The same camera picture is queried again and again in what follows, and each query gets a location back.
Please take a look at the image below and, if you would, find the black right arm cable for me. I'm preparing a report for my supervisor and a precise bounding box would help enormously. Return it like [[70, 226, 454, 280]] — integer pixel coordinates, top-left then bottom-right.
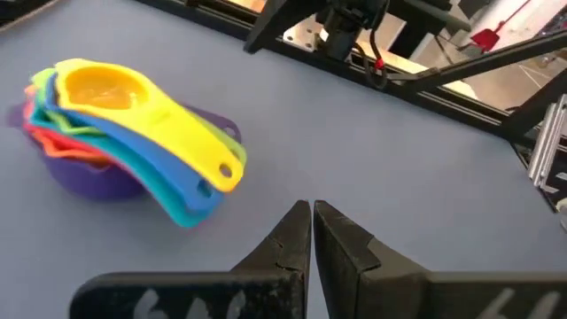
[[353, 29, 392, 90]]

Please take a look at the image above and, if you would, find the green measuring cup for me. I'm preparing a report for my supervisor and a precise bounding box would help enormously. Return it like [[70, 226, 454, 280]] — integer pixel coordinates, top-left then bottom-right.
[[29, 66, 249, 168]]

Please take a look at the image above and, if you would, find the purple measuring cup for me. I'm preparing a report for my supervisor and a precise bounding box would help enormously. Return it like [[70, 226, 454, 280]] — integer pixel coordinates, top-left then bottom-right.
[[5, 103, 244, 202]]

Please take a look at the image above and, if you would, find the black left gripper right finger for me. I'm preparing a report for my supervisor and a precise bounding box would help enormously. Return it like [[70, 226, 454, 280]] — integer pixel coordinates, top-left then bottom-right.
[[313, 200, 567, 319]]

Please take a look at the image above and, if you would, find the red measuring cup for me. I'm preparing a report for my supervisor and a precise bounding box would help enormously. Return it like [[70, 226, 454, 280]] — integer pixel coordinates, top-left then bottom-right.
[[22, 98, 113, 157]]

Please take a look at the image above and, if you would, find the orange measuring cup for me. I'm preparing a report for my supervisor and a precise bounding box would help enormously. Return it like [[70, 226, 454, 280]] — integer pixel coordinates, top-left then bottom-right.
[[23, 83, 113, 168]]

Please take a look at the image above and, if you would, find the teal measuring cup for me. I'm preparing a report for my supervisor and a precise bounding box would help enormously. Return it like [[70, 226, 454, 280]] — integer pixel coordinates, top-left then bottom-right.
[[27, 105, 210, 230]]

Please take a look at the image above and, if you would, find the silver aluminium rail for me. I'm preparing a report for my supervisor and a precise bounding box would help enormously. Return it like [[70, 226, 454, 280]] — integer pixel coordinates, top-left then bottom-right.
[[526, 93, 567, 191]]

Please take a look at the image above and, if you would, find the black metal table frame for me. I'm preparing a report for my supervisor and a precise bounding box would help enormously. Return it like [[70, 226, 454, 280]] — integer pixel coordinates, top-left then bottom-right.
[[0, 0, 567, 148]]

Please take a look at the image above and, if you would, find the yellow measuring cup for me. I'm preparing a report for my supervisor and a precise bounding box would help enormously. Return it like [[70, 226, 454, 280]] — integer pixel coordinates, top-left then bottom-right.
[[53, 58, 246, 194]]

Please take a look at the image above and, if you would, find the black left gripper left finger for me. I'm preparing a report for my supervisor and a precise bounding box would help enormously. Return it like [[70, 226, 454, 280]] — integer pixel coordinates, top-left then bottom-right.
[[69, 198, 313, 319]]

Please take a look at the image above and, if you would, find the red dustpan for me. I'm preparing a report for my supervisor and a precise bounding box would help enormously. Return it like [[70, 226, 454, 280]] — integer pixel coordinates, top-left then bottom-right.
[[470, 0, 533, 54]]

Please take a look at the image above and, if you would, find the blue measuring cup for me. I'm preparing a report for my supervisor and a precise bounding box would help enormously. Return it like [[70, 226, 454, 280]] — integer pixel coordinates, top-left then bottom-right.
[[43, 72, 225, 214]]

